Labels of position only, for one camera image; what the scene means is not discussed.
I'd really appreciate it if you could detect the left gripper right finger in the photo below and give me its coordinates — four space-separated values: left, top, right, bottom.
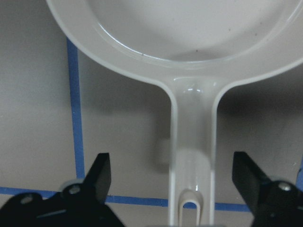
232 151 274 215

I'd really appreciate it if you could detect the beige plastic dustpan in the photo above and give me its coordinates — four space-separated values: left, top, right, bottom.
47 0 303 227

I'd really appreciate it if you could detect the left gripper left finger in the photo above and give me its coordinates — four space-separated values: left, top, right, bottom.
82 153 111 206

